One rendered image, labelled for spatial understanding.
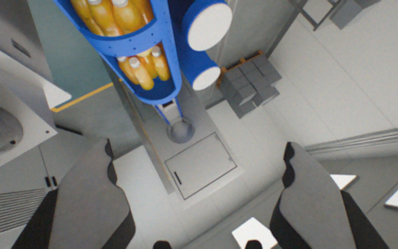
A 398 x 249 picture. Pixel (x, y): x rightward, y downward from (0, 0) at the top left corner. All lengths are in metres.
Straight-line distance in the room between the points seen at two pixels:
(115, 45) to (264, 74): 3.81
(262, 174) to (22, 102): 5.53
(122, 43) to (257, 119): 5.59
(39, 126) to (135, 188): 4.95
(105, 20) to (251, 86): 3.50
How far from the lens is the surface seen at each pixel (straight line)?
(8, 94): 0.61
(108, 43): 0.53
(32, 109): 0.61
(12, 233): 2.00
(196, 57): 1.34
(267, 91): 3.93
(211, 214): 5.36
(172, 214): 5.35
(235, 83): 3.76
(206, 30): 0.96
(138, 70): 0.76
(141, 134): 1.44
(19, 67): 0.65
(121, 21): 0.54
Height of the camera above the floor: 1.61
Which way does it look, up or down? 12 degrees down
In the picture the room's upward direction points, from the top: 149 degrees clockwise
